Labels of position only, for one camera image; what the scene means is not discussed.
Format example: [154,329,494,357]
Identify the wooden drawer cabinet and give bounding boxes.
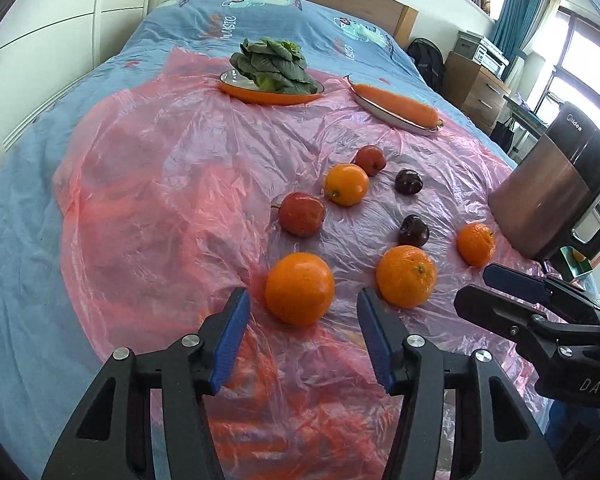
[442,52,511,128]

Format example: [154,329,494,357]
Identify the dark purple plum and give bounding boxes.
[398,214,430,248]
[394,169,424,196]

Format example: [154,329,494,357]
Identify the window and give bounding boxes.
[525,5,600,126]

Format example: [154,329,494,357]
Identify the green bok choy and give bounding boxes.
[229,37,318,96]

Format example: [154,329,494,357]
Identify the red apple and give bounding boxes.
[271,191,327,238]
[352,145,387,177]

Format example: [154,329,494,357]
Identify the white oval plate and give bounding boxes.
[346,74,441,136]

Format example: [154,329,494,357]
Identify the green metal tray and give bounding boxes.
[555,246,595,283]

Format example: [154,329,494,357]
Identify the small orange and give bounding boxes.
[456,221,496,267]
[324,162,370,207]

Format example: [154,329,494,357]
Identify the carrot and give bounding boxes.
[352,82,445,130]

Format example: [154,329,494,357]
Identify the orange oval plate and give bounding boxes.
[217,69,327,106]

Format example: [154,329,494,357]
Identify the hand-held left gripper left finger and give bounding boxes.
[41,287,251,480]

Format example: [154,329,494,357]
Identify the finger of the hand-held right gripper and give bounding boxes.
[454,285,600,361]
[482,262,600,326]

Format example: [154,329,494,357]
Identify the black backpack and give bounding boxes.
[407,37,447,93]

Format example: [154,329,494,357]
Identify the large orange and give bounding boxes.
[265,252,336,326]
[376,245,438,309]

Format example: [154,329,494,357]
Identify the white printer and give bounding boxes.
[452,30,510,78]

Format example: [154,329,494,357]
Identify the white wardrobe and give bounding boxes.
[0,0,191,161]

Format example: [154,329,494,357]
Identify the teal curtain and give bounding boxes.
[490,0,551,66]

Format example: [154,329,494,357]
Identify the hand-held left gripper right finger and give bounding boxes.
[356,287,563,480]

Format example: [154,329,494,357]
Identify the stainless steel electric kettle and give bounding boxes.
[487,101,600,271]

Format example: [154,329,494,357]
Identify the pink plastic sheet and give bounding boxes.
[52,47,571,480]

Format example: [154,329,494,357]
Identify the dark tote bag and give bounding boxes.
[490,119,517,153]

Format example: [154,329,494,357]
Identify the blue printed blanket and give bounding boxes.
[0,0,526,461]

